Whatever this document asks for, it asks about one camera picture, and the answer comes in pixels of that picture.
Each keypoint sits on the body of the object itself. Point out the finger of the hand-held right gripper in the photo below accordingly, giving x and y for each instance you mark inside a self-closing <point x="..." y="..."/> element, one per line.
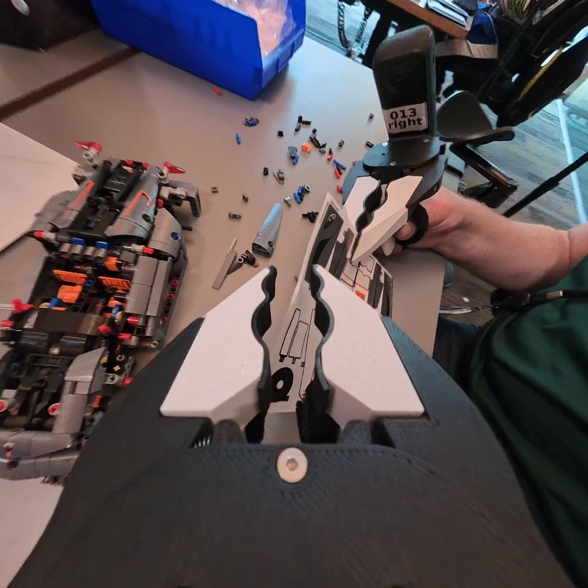
<point x="358" y="193"/>
<point x="395" y="211"/>

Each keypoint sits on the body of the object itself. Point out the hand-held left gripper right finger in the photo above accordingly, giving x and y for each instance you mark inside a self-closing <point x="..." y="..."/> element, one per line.
<point x="372" y="367"/>

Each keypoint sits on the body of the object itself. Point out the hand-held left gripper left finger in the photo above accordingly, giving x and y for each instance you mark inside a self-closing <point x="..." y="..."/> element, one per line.
<point x="211" y="372"/>

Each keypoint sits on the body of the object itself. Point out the lego sticker sheet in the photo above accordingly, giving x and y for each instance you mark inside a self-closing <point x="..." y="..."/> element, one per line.
<point x="363" y="285"/>

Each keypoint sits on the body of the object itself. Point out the grey lego car model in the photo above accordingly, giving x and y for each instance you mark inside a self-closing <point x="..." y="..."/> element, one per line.
<point x="92" y="285"/>

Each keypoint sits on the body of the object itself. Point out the person's right forearm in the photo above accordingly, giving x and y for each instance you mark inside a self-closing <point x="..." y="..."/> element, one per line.
<point x="505" y="248"/>

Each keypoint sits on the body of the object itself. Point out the scattered small lego parts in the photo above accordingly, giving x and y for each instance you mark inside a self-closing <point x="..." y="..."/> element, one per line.
<point x="303" y="151"/>

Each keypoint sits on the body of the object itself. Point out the grey curved lego panel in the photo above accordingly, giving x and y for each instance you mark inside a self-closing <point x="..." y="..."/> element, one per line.
<point x="268" y="229"/>

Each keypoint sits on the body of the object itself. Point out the grey lego wedge plate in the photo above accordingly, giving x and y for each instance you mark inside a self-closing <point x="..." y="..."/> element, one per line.
<point x="225" y="266"/>

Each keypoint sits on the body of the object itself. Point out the person's right hand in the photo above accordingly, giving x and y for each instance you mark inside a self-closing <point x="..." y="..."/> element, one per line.
<point x="441" y="220"/>

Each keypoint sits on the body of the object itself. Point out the black office chair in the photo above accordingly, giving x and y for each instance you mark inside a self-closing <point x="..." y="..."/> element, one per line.
<point x="468" y="124"/>

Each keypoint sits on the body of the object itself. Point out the black rod with metal band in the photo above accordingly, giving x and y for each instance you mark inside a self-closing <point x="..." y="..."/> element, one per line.
<point x="510" y="298"/>

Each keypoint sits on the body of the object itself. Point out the person's dark clothing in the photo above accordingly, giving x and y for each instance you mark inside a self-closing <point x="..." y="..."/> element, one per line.
<point x="542" y="413"/>

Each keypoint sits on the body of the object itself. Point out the blue plastic bin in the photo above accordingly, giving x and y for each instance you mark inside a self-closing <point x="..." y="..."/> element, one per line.
<point x="183" y="36"/>

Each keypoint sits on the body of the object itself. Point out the white desk lamp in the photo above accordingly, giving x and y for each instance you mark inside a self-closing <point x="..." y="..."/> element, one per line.
<point x="27" y="193"/>

